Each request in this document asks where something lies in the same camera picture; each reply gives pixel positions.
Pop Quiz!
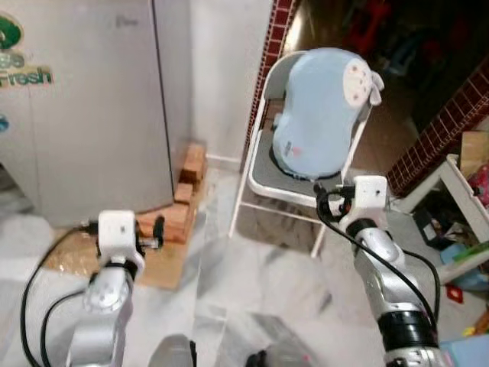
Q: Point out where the silver fridge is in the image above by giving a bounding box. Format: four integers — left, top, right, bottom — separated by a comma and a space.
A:
0, 0, 193, 228

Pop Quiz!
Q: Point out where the wooden board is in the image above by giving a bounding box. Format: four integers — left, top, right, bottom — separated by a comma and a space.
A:
42, 220, 201, 291

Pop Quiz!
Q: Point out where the stack of orange bricks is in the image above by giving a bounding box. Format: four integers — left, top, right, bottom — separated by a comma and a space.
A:
136, 143, 208, 245

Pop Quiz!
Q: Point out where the white folding chair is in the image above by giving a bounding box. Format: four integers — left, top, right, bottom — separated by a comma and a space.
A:
229, 50, 383, 258

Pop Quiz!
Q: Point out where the light blue baby bath seat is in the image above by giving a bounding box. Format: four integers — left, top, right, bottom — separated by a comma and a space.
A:
271, 47, 385, 183

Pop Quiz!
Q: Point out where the black box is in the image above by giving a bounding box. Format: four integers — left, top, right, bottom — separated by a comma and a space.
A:
413, 206, 453, 250

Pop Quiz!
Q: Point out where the white shelf rack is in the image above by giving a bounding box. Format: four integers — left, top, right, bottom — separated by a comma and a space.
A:
397, 153, 489, 285

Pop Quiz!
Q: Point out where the grey left robot leg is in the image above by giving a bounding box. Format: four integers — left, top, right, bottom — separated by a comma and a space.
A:
148, 334, 198, 367

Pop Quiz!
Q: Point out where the grey robot leg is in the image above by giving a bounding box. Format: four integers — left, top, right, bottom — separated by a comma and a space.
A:
244, 346, 314, 367
148, 334, 198, 367

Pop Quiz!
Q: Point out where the pink patterned item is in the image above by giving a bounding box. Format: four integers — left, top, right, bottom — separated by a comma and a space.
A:
469, 163, 489, 209

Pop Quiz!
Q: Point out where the green plastic item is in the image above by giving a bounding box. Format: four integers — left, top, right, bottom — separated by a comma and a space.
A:
439, 241, 489, 265

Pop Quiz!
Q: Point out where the grey right robot leg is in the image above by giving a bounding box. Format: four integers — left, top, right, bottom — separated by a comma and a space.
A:
244, 346, 314, 367

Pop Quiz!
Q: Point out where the red plastic chair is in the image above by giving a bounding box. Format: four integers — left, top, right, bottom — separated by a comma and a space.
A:
346, 0, 392, 54

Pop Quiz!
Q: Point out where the light blue plastic box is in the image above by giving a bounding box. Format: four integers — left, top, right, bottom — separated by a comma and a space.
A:
439, 332, 489, 367

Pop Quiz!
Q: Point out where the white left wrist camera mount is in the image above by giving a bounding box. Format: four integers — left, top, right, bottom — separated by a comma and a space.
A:
97, 209, 147, 265

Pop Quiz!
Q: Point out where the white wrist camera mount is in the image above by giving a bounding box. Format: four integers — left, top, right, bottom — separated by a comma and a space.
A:
348, 175, 390, 230
97, 209, 147, 265

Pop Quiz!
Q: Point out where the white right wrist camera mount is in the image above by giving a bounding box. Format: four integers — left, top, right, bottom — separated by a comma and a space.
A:
348, 175, 390, 230

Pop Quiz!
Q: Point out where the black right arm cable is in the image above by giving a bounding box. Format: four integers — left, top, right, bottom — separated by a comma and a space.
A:
315, 195, 443, 328

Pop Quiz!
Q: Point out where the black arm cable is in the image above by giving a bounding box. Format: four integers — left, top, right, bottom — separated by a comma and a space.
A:
315, 195, 443, 328
21, 221, 102, 367

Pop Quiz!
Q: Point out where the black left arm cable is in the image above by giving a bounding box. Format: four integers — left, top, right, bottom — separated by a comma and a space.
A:
21, 221, 102, 367

